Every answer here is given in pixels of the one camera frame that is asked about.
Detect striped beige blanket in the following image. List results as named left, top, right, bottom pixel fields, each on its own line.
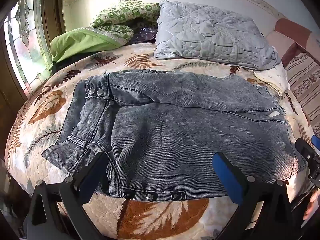
left=284, top=52, right=320, bottom=128

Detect grey denim pants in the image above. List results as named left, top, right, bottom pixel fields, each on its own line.
left=42, top=69, right=307, bottom=202

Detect leaf print blanket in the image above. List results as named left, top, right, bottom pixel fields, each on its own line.
left=4, top=42, right=316, bottom=240

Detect stained glass window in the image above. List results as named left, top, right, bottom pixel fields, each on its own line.
left=2, top=0, right=64, bottom=100

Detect purple cloth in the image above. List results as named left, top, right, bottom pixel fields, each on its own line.
left=129, top=17, right=159, bottom=44

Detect person's right hand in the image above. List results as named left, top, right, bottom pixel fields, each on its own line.
left=302, top=187, right=320, bottom=221

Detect green patterned quilt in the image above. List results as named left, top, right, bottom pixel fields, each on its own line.
left=89, top=0, right=161, bottom=46

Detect pink sofa back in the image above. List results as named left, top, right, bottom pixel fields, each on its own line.
left=265, top=18, right=320, bottom=65

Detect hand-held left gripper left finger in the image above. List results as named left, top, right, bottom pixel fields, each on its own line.
left=24, top=151, right=108, bottom=240

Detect white cloth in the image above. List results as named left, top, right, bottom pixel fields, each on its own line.
left=251, top=61, right=290, bottom=96

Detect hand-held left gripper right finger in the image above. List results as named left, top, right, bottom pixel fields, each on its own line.
left=212, top=152, right=301, bottom=240

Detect grey quilted pillow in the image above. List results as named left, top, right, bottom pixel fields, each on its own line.
left=153, top=0, right=281, bottom=71

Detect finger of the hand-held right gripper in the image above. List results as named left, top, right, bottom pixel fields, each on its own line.
left=295, top=138, right=320, bottom=167
left=311, top=135, right=320, bottom=153

